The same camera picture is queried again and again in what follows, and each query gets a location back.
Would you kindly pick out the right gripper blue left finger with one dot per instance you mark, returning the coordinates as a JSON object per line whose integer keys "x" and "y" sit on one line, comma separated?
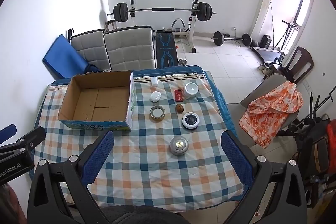
{"x": 94, "y": 156}

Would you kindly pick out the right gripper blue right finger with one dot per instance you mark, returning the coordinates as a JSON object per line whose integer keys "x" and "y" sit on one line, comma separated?
{"x": 232, "y": 149}

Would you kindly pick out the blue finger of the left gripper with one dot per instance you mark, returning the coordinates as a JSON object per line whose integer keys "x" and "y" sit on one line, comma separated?
{"x": 32, "y": 139}
{"x": 8, "y": 131}

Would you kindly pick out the black white round jar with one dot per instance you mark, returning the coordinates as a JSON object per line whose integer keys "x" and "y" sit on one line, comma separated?
{"x": 190, "y": 120}

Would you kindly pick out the silver round puck light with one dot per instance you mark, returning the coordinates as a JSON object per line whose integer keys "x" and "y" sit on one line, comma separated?
{"x": 178, "y": 145}

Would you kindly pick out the gold rimmed tin lid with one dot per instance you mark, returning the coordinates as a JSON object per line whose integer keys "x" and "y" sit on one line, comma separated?
{"x": 157, "y": 113}

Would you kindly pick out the large white round jar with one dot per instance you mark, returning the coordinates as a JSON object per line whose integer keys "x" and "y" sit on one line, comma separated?
{"x": 190, "y": 90}

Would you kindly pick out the red rectangular box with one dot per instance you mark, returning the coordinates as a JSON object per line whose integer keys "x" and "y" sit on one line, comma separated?
{"x": 178, "y": 95}

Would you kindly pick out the small white plastic cup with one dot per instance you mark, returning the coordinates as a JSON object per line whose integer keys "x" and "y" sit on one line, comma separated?
{"x": 154, "y": 81}

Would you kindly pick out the grey chair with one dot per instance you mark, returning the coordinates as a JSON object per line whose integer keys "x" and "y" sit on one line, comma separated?
{"x": 237, "y": 110}

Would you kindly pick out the orange white floral cloth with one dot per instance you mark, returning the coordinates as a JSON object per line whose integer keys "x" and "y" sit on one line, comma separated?
{"x": 265, "y": 115}

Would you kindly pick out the open cardboard box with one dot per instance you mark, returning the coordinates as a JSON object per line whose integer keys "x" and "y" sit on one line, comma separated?
{"x": 99, "y": 101}

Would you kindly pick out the checkered tablecloth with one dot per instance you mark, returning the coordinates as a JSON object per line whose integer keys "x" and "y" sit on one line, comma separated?
{"x": 141, "y": 170}

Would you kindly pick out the brown walnut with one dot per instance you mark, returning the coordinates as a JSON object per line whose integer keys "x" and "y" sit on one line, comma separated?
{"x": 179, "y": 108}

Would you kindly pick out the blue folded mat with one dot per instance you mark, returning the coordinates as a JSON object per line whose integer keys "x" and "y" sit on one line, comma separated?
{"x": 63, "y": 60}

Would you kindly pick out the white earbud case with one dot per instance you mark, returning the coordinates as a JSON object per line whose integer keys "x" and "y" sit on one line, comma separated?
{"x": 155, "y": 96}

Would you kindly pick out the left white padded chair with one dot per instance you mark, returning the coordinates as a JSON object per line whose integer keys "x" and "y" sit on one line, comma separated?
{"x": 91, "y": 46}

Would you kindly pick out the white padded chair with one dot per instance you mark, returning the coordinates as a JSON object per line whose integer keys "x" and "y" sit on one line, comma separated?
{"x": 91, "y": 46}
{"x": 130, "y": 48}

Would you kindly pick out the floor barbell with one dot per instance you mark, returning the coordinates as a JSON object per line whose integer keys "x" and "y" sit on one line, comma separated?
{"x": 219, "y": 38}

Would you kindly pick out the right white padded chair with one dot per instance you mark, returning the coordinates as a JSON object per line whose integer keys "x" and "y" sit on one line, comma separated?
{"x": 130, "y": 48}

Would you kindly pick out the black blue workout bench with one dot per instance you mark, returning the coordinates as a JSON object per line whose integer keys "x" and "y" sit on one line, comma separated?
{"x": 165, "y": 48}

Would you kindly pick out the white bench press rack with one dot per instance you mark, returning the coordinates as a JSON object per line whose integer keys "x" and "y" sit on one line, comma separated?
{"x": 189, "y": 33}

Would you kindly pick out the black tripod stand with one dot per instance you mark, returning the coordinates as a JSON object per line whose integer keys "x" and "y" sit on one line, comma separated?
{"x": 283, "y": 42}

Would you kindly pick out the barbell on rack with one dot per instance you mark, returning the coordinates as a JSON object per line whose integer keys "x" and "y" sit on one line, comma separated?
{"x": 121, "y": 11}

